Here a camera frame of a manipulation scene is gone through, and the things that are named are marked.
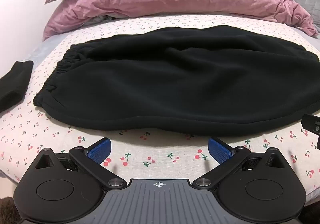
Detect cherry print bed sheet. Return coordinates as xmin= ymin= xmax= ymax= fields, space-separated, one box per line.
xmin=0 ymin=14 xmax=320 ymax=207

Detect black pants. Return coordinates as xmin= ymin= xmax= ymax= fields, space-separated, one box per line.
xmin=33 ymin=25 xmax=320 ymax=137

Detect dark brown fuzzy cloth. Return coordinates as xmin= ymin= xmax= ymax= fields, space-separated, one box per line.
xmin=0 ymin=196 xmax=21 ymax=224

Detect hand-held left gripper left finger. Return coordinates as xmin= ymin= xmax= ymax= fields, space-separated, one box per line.
xmin=34 ymin=138 xmax=126 ymax=189

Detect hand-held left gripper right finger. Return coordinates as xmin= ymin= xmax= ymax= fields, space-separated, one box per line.
xmin=193 ymin=137 xmax=287 ymax=189

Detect folded black garment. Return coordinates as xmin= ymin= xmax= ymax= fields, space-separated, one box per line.
xmin=0 ymin=60 xmax=34 ymax=114

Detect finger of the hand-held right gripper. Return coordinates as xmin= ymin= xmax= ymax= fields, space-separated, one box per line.
xmin=301 ymin=113 xmax=320 ymax=150

